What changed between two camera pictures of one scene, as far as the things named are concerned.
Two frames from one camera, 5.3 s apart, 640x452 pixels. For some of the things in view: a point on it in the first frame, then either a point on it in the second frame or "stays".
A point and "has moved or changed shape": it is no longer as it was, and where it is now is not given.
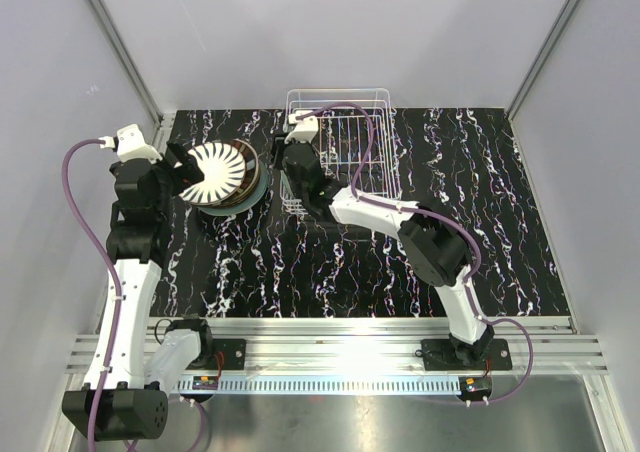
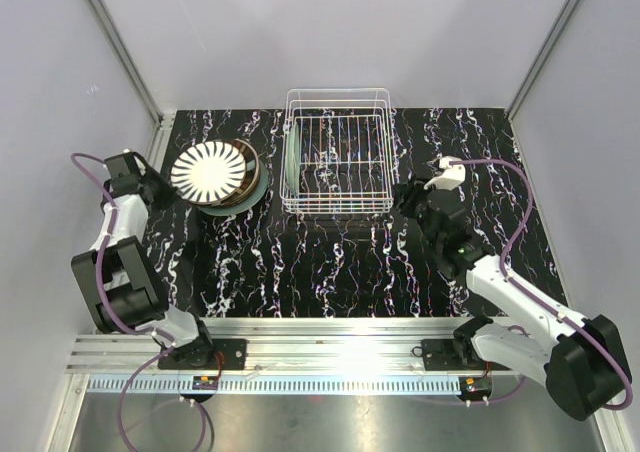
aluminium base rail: (386, 344) stays
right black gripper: (278, 146) -> (406, 194)
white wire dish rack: (357, 138) stays
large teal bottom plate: (247, 203) stays
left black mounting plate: (234, 354) stays
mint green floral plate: (288, 199) has moved or changed shape
